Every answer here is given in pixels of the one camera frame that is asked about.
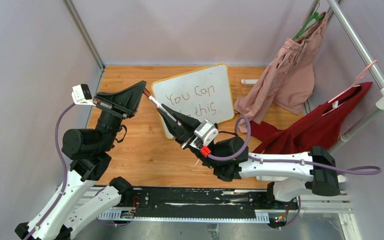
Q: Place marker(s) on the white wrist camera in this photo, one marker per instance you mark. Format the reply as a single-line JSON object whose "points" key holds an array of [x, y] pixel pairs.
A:
{"points": [[204, 134], [81, 95]]}

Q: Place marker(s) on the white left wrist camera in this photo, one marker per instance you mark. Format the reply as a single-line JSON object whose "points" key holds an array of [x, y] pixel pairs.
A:
{"points": [[81, 95]]}

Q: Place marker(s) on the yellow framed whiteboard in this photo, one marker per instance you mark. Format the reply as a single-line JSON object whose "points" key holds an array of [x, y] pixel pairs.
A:
{"points": [[202, 94]]}

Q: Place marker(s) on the pink clothes hanger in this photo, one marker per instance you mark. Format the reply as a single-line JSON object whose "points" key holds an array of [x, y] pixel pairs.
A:
{"points": [[358, 78]]}

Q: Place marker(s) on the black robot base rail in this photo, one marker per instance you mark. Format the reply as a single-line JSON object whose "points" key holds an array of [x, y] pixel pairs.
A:
{"points": [[218, 205]]}

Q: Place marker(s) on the brown marker cap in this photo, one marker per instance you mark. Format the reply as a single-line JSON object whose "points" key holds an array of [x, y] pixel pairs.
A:
{"points": [[146, 92]]}

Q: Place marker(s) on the red hanging garment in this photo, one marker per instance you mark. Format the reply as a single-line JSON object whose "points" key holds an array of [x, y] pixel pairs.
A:
{"points": [[320, 127]]}

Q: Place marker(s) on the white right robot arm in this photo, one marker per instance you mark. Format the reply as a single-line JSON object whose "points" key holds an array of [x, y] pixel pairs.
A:
{"points": [[291, 175]]}

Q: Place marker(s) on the pink hanging garment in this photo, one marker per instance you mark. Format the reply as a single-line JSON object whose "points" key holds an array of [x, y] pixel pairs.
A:
{"points": [[289, 80]]}

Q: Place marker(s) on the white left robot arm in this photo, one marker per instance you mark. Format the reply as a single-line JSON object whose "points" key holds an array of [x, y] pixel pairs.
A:
{"points": [[88, 150]]}

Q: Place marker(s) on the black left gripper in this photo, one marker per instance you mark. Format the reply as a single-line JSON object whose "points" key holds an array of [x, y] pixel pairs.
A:
{"points": [[129, 99]]}

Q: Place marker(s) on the aluminium corner frame post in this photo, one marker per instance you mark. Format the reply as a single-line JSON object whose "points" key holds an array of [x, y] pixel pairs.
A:
{"points": [[72, 11]]}

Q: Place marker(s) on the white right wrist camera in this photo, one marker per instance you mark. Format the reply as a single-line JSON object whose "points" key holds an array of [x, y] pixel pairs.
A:
{"points": [[204, 134]]}

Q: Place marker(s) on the white marker pen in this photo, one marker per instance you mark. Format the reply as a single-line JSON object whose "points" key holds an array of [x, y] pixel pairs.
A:
{"points": [[159, 106]]}

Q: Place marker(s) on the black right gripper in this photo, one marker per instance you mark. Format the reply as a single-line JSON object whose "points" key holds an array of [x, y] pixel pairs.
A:
{"points": [[188, 123]]}

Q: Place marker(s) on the white whiteboard eraser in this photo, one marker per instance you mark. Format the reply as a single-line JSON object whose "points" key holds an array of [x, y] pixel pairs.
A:
{"points": [[249, 82]]}

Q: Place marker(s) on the green clothes hanger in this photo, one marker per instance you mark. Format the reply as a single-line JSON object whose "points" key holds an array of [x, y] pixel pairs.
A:
{"points": [[310, 22]]}

